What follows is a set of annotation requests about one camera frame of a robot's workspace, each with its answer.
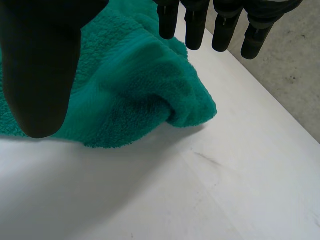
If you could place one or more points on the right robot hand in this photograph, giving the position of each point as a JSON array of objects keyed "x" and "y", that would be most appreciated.
[{"x": 40, "y": 75}]

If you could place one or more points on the teal towel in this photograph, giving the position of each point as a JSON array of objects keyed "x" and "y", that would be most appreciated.
[{"x": 130, "y": 92}]

